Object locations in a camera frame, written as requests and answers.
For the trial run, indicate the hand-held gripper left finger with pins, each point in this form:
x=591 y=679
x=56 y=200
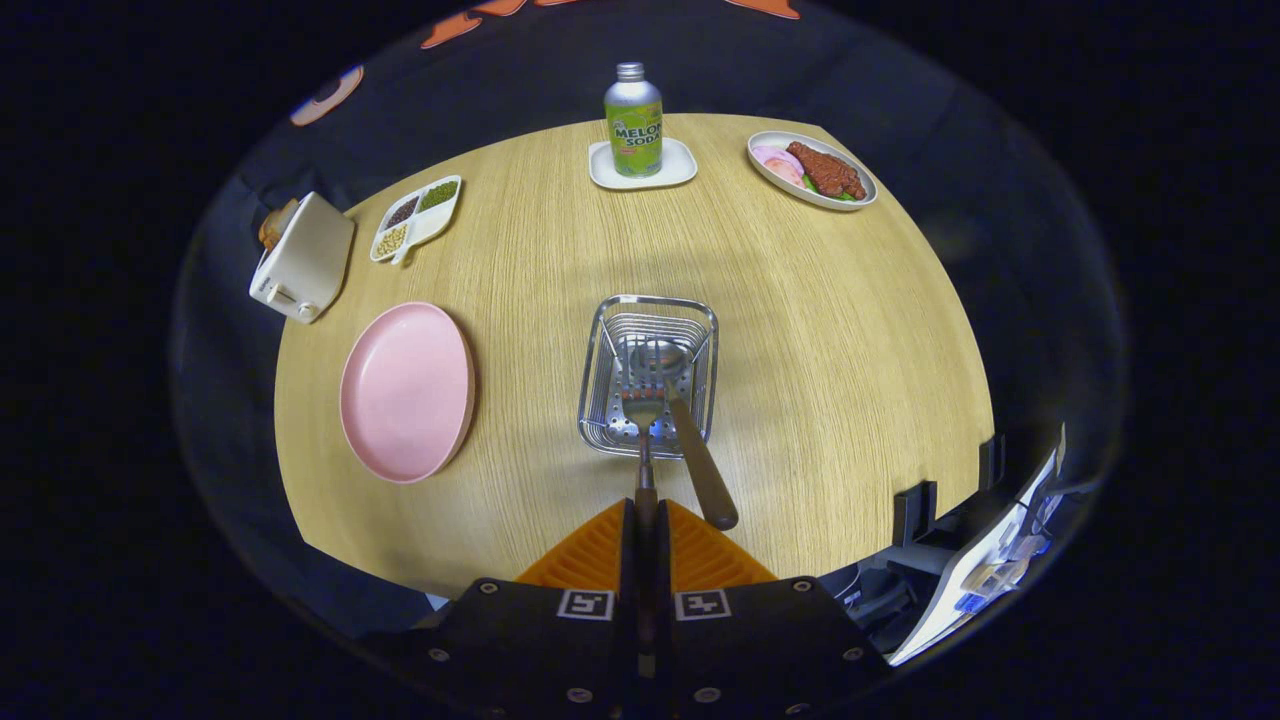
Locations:
x=628 y=560

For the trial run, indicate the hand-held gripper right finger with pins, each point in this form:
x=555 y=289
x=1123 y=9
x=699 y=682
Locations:
x=664 y=560

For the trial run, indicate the pink round plate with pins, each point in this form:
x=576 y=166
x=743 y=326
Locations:
x=405 y=395

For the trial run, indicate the white flat screen device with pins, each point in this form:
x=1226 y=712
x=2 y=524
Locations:
x=985 y=580

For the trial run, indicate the white divided bean dish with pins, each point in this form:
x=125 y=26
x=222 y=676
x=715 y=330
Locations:
x=425 y=225

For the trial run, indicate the white square coaster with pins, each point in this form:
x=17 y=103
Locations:
x=680 y=165

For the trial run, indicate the oval plate with meat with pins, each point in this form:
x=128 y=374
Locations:
x=825 y=172

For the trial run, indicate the green soda bottle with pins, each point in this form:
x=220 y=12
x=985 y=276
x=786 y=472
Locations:
x=634 y=130

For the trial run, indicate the white toaster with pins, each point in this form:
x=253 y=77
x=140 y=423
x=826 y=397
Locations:
x=305 y=260

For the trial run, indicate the toasted bread slice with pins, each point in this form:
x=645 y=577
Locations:
x=275 y=225

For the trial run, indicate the black table bracket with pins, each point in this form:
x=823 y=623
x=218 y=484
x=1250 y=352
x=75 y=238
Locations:
x=913 y=512
x=991 y=462

